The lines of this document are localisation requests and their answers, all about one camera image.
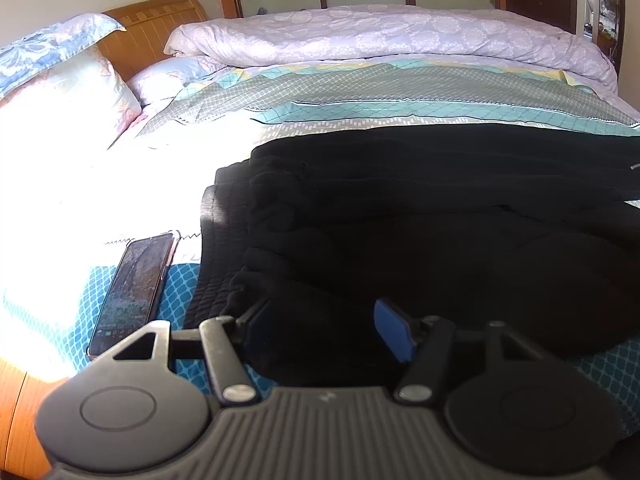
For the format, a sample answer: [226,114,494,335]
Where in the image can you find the teal grey patterned bed sheet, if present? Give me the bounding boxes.
[0,57,640,441]

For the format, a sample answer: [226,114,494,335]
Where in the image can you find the lavender floral quilt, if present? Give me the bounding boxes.
[164,5,619,93]

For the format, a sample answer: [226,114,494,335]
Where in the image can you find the smartphone with clear case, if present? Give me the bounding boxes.
[87,231,180,361]

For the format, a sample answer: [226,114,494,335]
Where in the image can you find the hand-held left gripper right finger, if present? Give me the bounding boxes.
[374,297,556,405]

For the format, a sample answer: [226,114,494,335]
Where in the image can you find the small lavender pillow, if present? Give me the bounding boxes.
[126,55,227,107]

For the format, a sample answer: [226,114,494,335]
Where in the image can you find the wooden framed window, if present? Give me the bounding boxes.
[582,0,627,63]

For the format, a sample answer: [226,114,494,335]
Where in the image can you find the blue floral pillow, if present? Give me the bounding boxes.
[0,12,126,102]

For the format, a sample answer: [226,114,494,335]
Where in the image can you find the black pants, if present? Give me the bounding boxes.
[182,122,640,390]

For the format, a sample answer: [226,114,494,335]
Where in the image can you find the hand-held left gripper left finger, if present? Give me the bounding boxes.
[95,296,274,406]

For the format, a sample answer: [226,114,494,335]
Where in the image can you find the pastel floral pillow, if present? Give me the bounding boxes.
[0,42,143,153]

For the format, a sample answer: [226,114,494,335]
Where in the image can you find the wooden bed frame side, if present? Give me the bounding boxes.
[0,355,68,480]

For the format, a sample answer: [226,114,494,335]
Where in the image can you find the wooden headboard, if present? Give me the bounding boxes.
[97,0,208,83]

